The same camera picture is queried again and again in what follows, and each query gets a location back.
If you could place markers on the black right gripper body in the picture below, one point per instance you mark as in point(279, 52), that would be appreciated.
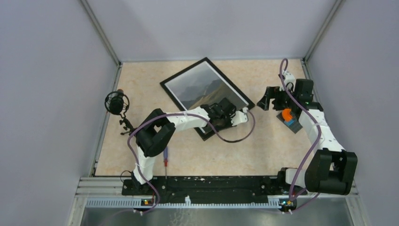
point(283, 99)

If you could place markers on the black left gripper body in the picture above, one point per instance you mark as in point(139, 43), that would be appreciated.
point(226, 120)

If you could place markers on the black picture frame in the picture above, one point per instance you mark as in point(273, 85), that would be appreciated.
point(249, 104)

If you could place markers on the blue red screwdriver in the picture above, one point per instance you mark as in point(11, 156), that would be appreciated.
point(165, 160)

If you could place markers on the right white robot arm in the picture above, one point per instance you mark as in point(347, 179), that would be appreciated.
point(327, 167)

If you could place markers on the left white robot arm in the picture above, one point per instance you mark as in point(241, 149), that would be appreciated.
point(155, 133)

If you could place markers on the orange green tape dispenser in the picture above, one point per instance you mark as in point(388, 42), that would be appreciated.
point(287, 116)

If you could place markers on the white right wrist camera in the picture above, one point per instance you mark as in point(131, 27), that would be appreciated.
point(289, 80)

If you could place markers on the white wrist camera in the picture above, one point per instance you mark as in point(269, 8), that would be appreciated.
point(289, 80)
point(240, 117)

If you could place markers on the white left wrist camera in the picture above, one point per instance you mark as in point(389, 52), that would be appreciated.
point(240, 117)

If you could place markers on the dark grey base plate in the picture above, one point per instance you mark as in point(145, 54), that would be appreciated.
point(293, 124)

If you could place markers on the black microphone with shock mount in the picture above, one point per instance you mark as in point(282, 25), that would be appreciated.
point(117, 103)

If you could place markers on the white cable duct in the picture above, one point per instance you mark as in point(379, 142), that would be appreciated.
point(138, 203)

